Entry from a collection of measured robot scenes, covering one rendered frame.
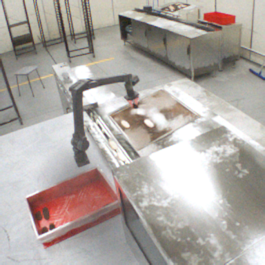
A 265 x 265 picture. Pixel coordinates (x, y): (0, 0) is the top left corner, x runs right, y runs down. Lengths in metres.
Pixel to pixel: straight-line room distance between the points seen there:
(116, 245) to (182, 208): 0.59
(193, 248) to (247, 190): 0.28
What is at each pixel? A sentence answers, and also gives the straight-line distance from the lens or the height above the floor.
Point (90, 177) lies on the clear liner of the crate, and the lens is 1.60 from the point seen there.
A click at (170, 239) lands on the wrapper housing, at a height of 1.30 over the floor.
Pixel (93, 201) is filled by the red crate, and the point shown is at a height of 0.82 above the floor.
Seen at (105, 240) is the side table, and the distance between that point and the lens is 1.37.
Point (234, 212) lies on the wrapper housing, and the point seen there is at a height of 1.30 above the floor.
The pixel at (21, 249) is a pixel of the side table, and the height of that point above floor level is 0.82.
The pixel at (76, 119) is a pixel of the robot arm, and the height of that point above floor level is 1.14.
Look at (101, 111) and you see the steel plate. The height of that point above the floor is 0.82.
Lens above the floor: 1.95
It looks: 35 degrees down
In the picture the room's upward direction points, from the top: 6 degrees counter-clockwise
